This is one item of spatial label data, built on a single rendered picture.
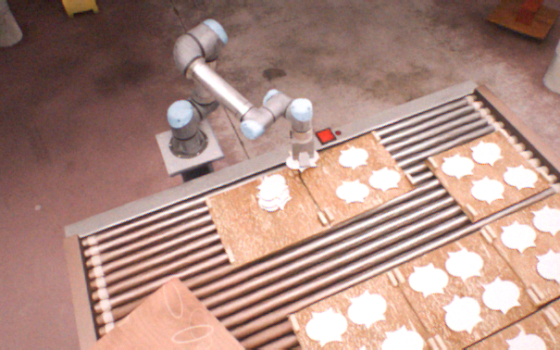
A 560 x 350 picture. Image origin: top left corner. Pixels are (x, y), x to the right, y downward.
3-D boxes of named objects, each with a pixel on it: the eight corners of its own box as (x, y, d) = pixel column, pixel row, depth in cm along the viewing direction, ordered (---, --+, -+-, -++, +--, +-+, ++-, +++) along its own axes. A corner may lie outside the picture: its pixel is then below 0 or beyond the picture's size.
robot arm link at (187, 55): (158, 43, 161) (257, 131, 154) (180, 28, 165) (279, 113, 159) (159, 63, 171) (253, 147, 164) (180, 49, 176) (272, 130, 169)
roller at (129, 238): (87, 252, 185) (82, 246, 181) (476, 106, 225) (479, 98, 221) (89, 262, 182) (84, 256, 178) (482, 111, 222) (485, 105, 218)
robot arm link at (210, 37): (182, 111, 213) (180, 28, 166) (205, 94, 220) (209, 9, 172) (200, 127, 211) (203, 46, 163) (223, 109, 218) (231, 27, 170)
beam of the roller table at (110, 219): (69, 233, 193) (63, 226, 188) (467, 87, 236) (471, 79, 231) (72, 249, 188) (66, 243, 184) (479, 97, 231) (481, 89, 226)
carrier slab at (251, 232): (205, 201, 192) (204, 198, 191) (292, 168, 201) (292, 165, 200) (233, 269, 173) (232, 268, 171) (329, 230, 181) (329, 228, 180)
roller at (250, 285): (105, 342, 162) (100, 337, 159) (531, 161, 202) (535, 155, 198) (107, 354, 160) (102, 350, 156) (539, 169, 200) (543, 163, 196)
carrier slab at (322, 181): (292, 166, 201) (292, 164, 200) (372, 134, 210) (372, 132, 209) (330, 228, 182) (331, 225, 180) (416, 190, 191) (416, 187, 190)
